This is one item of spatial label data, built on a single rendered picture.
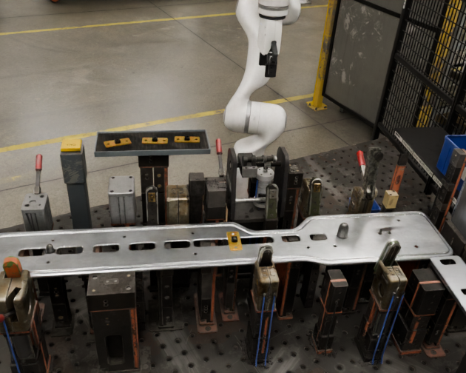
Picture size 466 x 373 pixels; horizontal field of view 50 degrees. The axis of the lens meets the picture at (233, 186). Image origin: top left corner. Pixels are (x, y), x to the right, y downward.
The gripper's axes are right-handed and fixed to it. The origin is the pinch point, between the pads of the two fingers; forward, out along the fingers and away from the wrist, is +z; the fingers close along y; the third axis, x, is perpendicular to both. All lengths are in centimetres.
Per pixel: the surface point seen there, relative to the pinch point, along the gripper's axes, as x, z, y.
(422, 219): 53, 45, 19
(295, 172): 11.4, 32.9, 6.1
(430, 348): 51, 74, 47
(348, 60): 129, 88, -248
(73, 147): -59, 29, -6
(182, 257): -27, 45, 31
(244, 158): -6.1, 26.5, 7.4
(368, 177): 35.2, 33.4, 10.2
